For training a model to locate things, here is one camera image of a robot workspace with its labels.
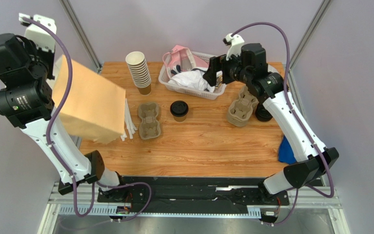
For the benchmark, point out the blue cloth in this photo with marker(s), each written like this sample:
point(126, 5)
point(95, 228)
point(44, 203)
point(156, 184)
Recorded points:
point(285, 153)

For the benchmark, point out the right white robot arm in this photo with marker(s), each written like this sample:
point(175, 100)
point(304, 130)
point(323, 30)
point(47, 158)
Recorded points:
point(313, 157)

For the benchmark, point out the stack of pulp cup carriers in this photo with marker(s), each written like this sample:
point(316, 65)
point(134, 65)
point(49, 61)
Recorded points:
point(241, 109)

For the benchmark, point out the paper bag with handles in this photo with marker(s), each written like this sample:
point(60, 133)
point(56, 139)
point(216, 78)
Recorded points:
point(95, 107)

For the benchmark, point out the white plastic basket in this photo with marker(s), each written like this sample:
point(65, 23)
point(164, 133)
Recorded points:
point(219, 87)

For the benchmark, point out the white crumpled plastic bag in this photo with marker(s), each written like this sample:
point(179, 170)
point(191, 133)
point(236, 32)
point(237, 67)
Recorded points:
point(191, 79)

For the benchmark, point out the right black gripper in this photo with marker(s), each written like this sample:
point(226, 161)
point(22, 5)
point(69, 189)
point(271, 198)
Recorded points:
point(214, 69)

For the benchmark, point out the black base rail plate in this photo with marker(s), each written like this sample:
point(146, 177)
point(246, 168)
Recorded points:
point(192, 195)

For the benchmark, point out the pile of wrapped straws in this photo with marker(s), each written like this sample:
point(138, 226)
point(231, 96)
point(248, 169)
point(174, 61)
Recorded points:
point(131, 128)

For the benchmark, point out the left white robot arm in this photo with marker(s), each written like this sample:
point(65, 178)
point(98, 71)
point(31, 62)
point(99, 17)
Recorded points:
point(26, 62)

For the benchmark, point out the stack of paper cups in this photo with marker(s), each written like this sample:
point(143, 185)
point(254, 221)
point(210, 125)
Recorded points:
point(139, 71)

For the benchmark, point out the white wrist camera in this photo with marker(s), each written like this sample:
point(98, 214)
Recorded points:
point(40, 37)
point(235, 43)

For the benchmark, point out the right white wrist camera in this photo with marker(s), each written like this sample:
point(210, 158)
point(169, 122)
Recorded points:
point(235, 43)

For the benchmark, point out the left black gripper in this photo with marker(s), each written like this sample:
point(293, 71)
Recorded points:
point(48, 56)

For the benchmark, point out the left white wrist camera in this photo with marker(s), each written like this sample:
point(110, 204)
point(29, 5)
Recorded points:
point(40, 37)

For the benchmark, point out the brown paper coffee cup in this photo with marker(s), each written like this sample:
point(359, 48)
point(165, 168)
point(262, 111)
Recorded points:
point(180, 118)

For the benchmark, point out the single pulp cup carrier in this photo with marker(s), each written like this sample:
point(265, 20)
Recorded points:
point(149, 126)

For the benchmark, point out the pink plastic bag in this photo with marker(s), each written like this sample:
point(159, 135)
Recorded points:
point(180, 59)

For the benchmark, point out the black coffee cup lid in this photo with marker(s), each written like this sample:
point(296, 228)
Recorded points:
point(179, 108)

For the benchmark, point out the stack of black lids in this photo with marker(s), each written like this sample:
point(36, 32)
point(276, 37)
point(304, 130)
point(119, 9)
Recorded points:
point(262, 114)

